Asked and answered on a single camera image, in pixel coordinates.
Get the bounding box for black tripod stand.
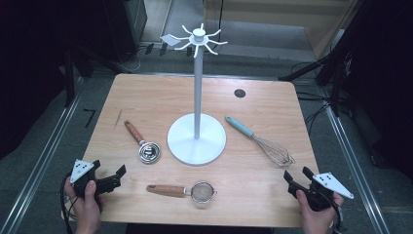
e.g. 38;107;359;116
278;0;371;119

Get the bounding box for person's left hand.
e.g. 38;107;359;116
63;179;107;234

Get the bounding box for white hook rack stand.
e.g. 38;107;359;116
173;22;229;167

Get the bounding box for aluminium floor rail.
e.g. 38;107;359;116
0;81;86;234
319;87;391;234

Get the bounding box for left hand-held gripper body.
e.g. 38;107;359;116
69;158;122;200

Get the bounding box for white paper tag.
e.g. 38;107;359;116
160;33;181;48

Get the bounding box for white floor cable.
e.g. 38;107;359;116
119;48;144;73

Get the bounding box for thin black hanging cable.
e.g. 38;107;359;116
217;0;225;33

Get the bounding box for wooden handled metal measuring spoon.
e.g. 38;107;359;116
123;120;162;165

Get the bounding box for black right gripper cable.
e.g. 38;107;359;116
330;194;346;234

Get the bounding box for black floor cables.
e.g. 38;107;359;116
291;60;334;136

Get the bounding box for black cabinet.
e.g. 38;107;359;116
103;0;148;63

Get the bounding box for wooden handled mesh strainer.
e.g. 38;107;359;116
145;180;218;205

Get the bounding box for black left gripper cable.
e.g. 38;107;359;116
59;172;79;234

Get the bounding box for person's right hand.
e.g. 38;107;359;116
295;189;345;234

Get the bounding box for teal handled wire whisk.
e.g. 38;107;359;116
224;115;296;169

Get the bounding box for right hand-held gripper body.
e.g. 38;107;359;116
287;172;356;213

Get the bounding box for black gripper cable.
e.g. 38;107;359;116
59;172;79;234
330;194;346;234

